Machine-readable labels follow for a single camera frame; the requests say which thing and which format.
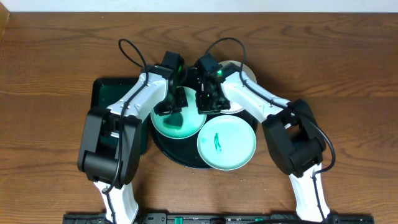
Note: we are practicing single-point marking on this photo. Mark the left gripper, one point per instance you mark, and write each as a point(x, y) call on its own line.
point(173, 104)

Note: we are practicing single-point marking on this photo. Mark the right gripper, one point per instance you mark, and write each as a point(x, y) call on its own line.
point(204, 109)

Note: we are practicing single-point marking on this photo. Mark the green scouring sponge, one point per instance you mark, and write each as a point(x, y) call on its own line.
point(174, 121)

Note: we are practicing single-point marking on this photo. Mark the white plate with green stain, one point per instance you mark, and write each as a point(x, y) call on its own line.
point(234, 107)

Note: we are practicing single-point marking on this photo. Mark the mint plate with green stain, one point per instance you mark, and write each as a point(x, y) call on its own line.
point(226, 142)

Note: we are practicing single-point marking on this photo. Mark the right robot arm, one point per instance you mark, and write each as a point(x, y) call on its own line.
point(294, 140)

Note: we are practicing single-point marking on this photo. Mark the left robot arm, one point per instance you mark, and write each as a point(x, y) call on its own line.
point(112, 170)

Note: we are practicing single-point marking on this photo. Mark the rectangular black water tray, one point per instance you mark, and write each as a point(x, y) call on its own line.
point(109, 90)

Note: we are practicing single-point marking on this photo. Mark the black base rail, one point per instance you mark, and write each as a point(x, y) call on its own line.
point(163, 218)

